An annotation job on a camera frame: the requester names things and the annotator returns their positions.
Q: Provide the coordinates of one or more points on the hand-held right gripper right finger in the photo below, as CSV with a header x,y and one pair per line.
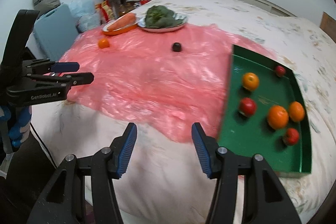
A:
x,y
202,151

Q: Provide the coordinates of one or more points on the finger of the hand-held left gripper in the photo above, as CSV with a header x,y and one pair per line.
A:
x,y
65,66
81,78

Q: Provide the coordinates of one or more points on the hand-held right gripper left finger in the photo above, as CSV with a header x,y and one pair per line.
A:
x,y
127,151

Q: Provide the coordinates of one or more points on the orange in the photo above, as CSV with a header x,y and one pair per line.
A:
x,y
250,81
103,43
297,111
277,117

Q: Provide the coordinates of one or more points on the green rectangular tray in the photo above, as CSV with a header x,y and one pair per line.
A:
x,y
244,140

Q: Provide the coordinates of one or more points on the red apple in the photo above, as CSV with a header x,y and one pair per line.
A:
x,y
290,136
280,70
247,106

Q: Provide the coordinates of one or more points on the dark plum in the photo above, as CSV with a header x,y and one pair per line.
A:
x,y
176,47

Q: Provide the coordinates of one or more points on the person's left hand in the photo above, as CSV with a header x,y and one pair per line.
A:
x,y
22,119

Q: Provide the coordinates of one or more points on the light blue suitcase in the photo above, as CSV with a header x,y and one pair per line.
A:
x,y
55,29

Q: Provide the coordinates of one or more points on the white plastic bag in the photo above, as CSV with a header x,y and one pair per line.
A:
x,y
88,23

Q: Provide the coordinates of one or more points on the white orange-rimmed plate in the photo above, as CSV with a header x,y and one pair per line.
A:
x,y
119,30

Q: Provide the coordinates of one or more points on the light blue plastic bag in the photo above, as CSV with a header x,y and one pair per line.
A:
x,y
82,5

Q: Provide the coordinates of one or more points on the pink plastic sheet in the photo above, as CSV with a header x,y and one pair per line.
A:
x,y
147,82

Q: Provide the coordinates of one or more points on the red printed rice bag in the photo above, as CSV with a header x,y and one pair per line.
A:
x,y
106,12

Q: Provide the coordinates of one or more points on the carrot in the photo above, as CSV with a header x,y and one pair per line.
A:
x,y
122,21

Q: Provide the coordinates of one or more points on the yellow oil bottle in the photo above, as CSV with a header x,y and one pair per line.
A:
x,y
130,6
122,10

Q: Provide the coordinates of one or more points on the white blue-rimmed plate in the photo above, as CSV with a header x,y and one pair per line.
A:
x,y
157,29

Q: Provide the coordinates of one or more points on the red plastic bag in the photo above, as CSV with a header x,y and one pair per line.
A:
x,y
145,1

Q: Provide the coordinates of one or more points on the green leafy vegetable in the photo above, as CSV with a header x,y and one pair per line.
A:
x,y
160,16

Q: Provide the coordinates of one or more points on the wooden headboard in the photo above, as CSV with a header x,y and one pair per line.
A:
x,y
329,27

